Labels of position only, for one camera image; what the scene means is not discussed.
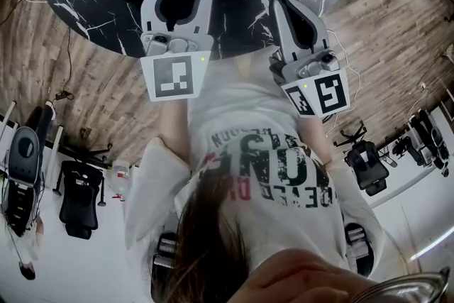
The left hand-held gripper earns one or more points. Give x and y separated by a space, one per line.
174 78

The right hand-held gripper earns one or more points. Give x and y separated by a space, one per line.
331 92

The person's right forearm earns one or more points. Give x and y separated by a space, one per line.
314 142

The person's left forearm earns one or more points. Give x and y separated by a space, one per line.
174 127

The black office chair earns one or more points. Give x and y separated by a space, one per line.
367 166
79 195

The grey office chair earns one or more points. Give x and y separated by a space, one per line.
25 152
431 142

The clear plastic bottle red label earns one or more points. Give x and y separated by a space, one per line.
121 177

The white printed T-shirt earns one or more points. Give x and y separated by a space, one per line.
283 223

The person's face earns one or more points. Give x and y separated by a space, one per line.
301 280

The white desk frame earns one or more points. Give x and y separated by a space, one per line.
53 152

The silver glasses frame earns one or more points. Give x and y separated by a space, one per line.
408 285

